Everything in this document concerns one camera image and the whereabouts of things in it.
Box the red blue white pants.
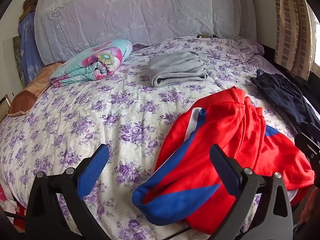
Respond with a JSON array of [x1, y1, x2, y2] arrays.
[[132, 87, 315, 234]]

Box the dark navy garment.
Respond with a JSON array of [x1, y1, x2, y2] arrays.
[[251, 69, 319, 135]]

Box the purple floral bed sheet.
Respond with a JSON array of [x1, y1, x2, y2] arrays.
[[1, 36, 293, 239]]

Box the beige brick pattern curtain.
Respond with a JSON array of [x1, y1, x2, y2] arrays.
[[274, 0, 315, 81]]

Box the brown satin pillow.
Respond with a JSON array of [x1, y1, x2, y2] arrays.
[[8, 61, 64, 117]]

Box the blue patterned cloth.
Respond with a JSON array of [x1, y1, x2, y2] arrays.
[[18, 11, 44, 84]]

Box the folded grey pants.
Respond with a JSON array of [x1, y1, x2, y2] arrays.
[[148, 51, 217, 87]]

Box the folded floral turquoise blanket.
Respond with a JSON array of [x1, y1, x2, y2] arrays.
[[50, 40, 132, 87]]

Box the white lace headboard cover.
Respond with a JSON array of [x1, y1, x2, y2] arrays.
[[35, 0, 257, 64]]

